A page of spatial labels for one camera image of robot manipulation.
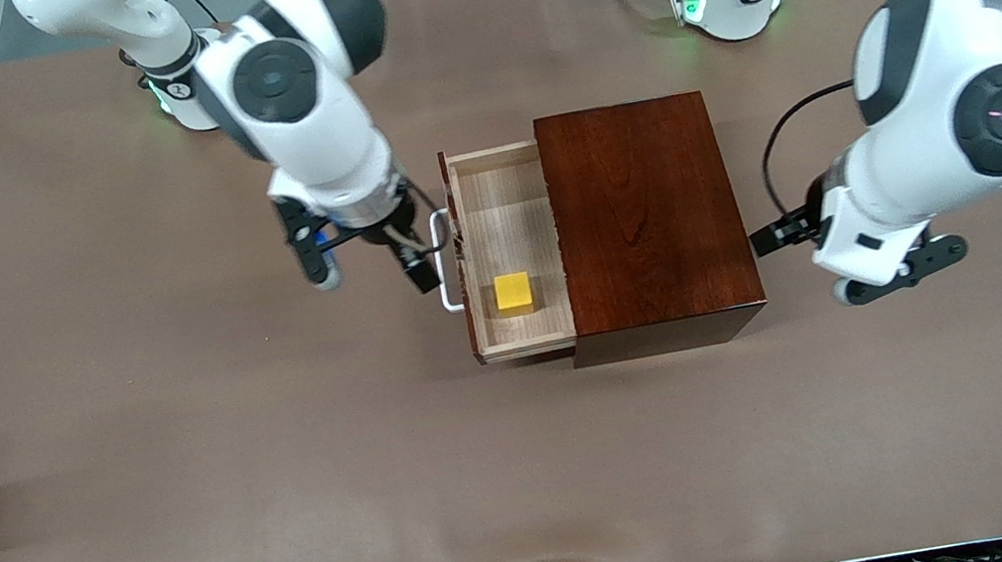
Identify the yellow block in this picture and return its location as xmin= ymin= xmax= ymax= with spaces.
xmin=492 ymin=271 xmax=535 ymax=320

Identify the light wood drawer white handle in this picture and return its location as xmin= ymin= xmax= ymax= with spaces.
xmin=418 ymin=135 xmax=580 ymax=371

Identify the dark brown wooden cabinet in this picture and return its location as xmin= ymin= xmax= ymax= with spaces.
xmin=531 ymin=84 xmax=774 ymax=370

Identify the brown table mat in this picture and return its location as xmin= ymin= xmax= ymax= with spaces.
xmin=0 ymin=0 xmax=1002 ymax=562

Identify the black right arm wrist cable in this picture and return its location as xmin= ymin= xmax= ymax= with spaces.
xmin=390 ymin=173 xmax=457 ymax=259

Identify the black arm wrist cable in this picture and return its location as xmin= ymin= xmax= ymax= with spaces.
xmin=735 ymin=0 xmax=1002 ymax=225
xmin=390 ymin=173 xmax=457 ymax=259

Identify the black left arm wrist cable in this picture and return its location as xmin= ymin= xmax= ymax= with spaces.
xmin=735 ymin=0 xmax=1002 ymax=225

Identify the black right base cable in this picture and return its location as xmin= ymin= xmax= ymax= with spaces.
xmin=160 ymin=0 xmax=222 ymax=36

